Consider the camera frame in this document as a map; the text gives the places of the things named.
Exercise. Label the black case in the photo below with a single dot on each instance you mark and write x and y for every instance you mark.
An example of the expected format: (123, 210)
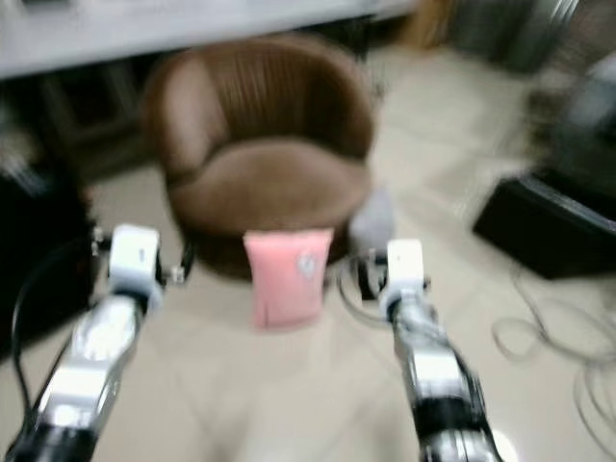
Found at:
(38, 250)

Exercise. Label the black box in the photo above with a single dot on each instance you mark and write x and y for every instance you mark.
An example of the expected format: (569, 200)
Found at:
(539, 226)

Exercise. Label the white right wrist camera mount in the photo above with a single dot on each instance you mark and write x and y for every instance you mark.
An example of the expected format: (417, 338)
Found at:
(404, 265)

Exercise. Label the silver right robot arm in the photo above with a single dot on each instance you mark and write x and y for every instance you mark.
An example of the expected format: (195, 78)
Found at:
(433, 366)

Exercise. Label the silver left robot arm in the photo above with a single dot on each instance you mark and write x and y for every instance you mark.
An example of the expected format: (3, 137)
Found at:
(91, 366)

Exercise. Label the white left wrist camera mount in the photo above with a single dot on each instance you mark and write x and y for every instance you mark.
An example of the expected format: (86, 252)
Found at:
(135, 255)

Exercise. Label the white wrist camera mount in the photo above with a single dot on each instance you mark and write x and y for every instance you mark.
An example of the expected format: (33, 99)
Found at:
(404, 265)
(135, 255)

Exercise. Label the white table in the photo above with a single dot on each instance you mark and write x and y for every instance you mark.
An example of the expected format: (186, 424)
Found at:
(154, 38)

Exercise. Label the brown round sofa chair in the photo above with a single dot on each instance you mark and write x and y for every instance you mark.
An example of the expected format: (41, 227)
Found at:
(265, 183)

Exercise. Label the pink pillow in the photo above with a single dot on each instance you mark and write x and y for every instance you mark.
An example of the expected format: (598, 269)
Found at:
(284, 279)

